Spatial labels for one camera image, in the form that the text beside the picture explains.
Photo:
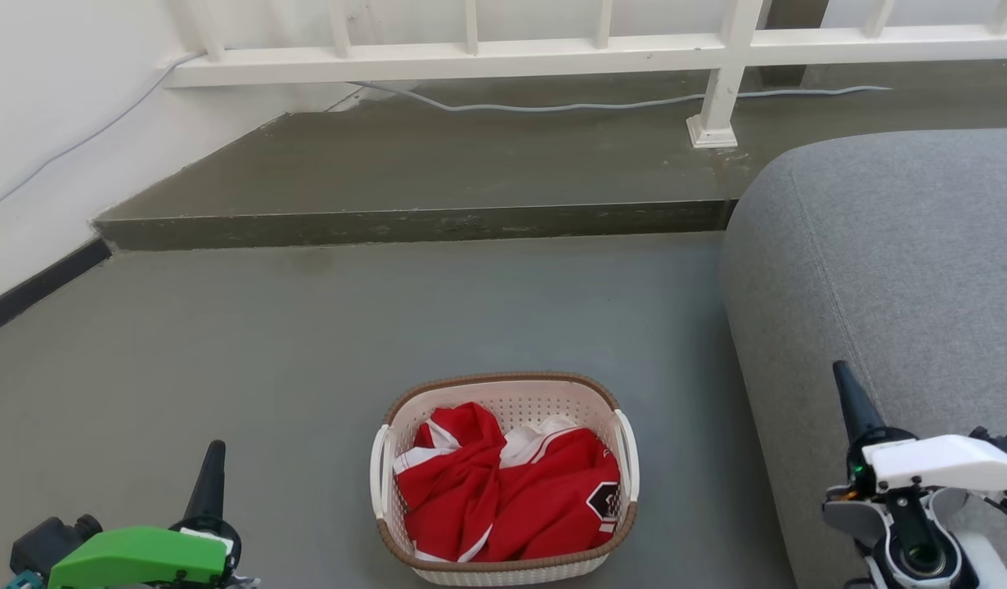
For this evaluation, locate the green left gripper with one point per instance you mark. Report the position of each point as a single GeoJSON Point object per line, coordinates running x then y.
{"type": "Point", "coordinates": [135, 556]}

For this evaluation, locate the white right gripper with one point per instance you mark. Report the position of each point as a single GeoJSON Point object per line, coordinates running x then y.
{"type": "Point", "coordinates": [945, 462]}

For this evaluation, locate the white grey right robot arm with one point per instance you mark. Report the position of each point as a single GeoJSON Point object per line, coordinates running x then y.
{"type": "Point", "coordinates": [912, 540]}

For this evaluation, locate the teal connector on left arm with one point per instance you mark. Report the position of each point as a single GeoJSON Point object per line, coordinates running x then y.
{"type": "Point", "coordinates": [24, 581]}

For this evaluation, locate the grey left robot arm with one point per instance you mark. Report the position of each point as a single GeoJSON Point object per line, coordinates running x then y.
{"type": "Point", "coordinates": [241, 583]}

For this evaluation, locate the white laundry basket brown rim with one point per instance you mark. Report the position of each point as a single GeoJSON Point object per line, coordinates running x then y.
{"type": "Point", "coordinates": [503, 570]}

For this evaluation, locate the grey fabric sofa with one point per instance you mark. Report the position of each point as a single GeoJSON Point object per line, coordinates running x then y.
{"type": "Point", "coordinates": [887, 262]}

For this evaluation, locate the black baseboard strip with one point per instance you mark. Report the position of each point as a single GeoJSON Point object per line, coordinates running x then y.
{"type": "Point", "coordinates": [41, 282]}

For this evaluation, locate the red and white garment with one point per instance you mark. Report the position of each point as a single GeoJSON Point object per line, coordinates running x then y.
{"type": "Point", "coordinates": [528, 503]}

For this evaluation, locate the dark brown pillar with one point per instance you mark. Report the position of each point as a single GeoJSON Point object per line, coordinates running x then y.
{"type": "Point", "coordinates": [789, 33]}

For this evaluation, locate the white railing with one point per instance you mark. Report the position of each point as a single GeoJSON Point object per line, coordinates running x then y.
{"type": "Point", "coordinates": [462, 61]}

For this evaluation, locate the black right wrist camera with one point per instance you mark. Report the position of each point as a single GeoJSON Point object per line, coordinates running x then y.
{"type": "Point", "coordinates": [1002, 442]}

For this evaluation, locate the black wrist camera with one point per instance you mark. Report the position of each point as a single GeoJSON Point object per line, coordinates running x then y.
{"type": "Point", "coordinates": [49, 541]}
{"type": "Point", "coordinates": [1002, 442]}

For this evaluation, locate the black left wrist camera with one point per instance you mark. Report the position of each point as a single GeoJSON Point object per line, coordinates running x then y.
{"type": "Point", "coordinates": [49, 541]}

